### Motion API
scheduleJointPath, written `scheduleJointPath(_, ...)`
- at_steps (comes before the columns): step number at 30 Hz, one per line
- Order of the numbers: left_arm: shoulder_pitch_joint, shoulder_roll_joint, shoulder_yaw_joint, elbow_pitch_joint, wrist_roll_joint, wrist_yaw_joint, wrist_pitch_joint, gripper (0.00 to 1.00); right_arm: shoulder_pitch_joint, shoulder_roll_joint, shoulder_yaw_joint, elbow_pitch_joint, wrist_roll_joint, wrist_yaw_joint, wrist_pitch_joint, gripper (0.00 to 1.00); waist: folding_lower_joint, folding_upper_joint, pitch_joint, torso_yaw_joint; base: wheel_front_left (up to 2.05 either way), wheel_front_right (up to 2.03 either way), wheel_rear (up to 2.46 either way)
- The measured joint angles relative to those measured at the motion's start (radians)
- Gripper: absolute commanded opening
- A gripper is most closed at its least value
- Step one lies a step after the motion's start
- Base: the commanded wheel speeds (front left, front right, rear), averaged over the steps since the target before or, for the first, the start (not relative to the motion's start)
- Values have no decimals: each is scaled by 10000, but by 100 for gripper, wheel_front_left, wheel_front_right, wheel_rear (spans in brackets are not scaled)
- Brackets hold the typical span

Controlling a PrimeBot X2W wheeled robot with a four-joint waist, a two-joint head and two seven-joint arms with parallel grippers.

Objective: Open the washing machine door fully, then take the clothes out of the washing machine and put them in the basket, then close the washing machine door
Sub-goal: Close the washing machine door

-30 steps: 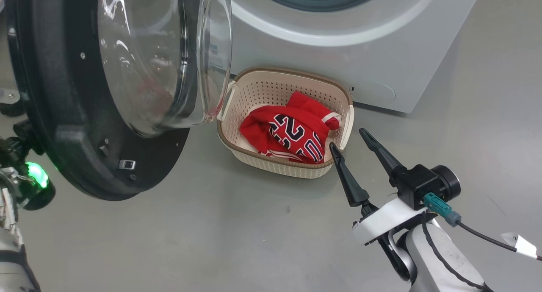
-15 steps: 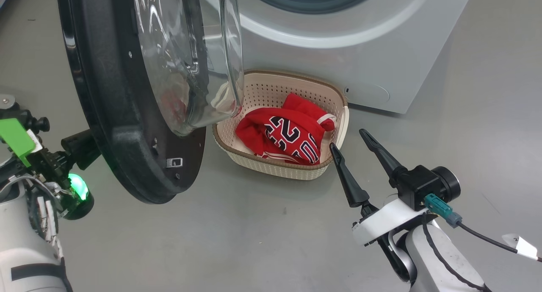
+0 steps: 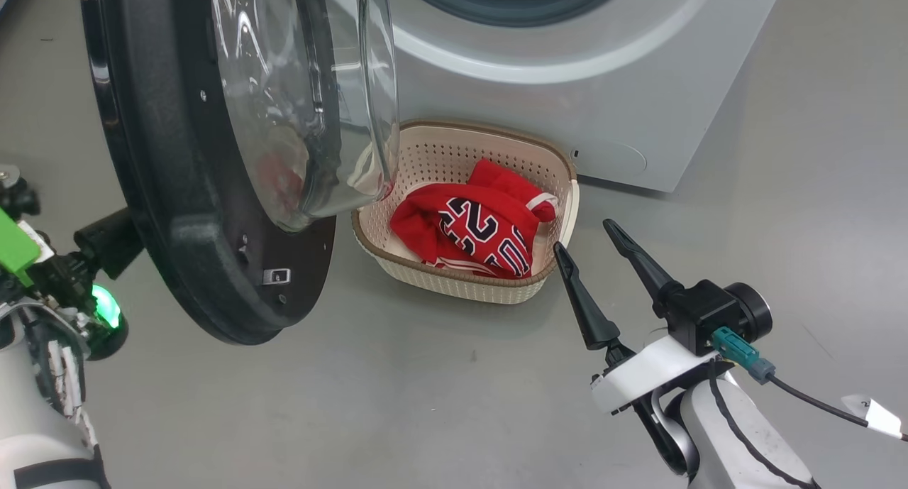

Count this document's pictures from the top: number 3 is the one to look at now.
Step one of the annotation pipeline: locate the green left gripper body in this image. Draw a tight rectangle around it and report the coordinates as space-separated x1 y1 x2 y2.
0 207 43 289

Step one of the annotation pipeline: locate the black glass washing machine door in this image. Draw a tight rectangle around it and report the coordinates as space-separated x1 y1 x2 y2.
78 0 402 346

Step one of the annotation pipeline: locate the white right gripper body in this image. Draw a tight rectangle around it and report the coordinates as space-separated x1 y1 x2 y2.
590 335 735 415

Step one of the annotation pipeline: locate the red basketball jersey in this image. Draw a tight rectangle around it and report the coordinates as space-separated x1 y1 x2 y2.
389 159 559 280

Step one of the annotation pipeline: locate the cream perforated laundry basket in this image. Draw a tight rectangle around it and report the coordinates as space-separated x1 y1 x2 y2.
351 120 580 305

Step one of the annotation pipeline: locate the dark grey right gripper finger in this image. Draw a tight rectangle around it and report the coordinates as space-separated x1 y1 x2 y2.
553 242 636 363
603 219 683 317

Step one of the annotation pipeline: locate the grey rubber door gasket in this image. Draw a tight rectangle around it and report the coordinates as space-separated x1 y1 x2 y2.
394 0 633 28

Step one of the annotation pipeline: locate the white washing machine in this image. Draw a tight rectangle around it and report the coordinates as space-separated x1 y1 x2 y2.
319 0 788 193

